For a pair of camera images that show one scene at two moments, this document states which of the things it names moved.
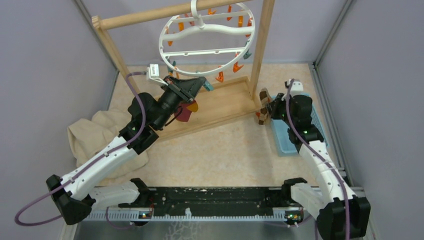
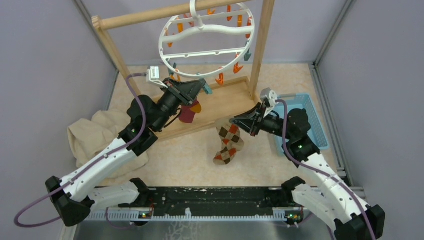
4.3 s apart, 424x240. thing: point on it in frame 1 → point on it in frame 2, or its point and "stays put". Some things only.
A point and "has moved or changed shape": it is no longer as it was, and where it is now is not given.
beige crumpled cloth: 89,137 stays put
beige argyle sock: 265,99 has moved or changed shape
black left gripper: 186,89 stays put
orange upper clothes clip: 249,24 stays put
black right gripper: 275,104 → 251,119
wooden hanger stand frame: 218,102 stays put
